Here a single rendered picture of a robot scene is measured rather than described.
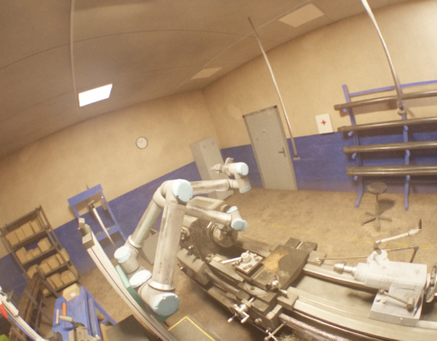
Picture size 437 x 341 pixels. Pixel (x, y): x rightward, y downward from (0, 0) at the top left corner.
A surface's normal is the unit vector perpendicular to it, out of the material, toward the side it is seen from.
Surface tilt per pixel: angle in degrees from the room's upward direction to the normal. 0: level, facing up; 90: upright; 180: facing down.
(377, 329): 36
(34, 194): 90
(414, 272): 0
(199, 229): 90
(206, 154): 90
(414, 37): 90
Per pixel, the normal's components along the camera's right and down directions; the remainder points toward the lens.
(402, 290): -0.79, 0.14
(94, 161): 0.60, -0.02
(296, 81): -0.73, 0.39
